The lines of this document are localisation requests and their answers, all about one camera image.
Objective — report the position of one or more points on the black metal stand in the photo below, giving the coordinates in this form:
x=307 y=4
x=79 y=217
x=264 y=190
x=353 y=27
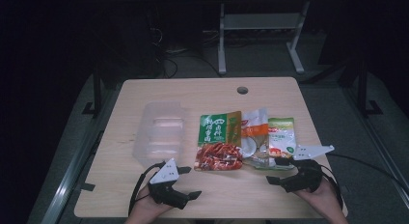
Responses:
x=362 y=89
x=97 y=89

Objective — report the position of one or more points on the black tape piece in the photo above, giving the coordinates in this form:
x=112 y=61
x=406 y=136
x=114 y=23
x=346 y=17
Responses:
x=87 y=187

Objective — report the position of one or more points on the white and green packet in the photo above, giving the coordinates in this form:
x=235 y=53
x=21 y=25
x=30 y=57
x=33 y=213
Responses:
x=281 y=137

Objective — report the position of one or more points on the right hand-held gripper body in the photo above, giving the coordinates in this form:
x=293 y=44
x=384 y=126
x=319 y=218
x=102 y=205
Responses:
x=305 y=179

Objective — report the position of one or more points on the person's left hand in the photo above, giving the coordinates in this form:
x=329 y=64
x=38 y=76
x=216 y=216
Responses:
x=149 y=204

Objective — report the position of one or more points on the clear plastic container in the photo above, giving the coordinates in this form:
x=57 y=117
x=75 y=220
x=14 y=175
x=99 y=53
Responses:
x=159 y=134

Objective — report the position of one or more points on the green and red seasoning packet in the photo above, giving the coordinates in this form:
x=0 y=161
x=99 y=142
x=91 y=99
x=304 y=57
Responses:
x=218 y=140

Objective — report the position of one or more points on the person's right hand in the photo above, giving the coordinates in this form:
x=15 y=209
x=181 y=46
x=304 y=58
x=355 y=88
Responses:
x=323 y=198

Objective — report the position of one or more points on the white and orange packet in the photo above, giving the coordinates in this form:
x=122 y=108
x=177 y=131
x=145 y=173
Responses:
x=255 y=134

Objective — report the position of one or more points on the metal floor rail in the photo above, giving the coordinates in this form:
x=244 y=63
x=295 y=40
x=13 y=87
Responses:
x=69 y=179
x=382 y=146

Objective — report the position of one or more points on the white metal table frame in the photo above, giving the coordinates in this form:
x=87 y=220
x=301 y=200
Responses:
x=260 y=21

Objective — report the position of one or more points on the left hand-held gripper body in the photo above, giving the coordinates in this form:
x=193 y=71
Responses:
x=164 y=175

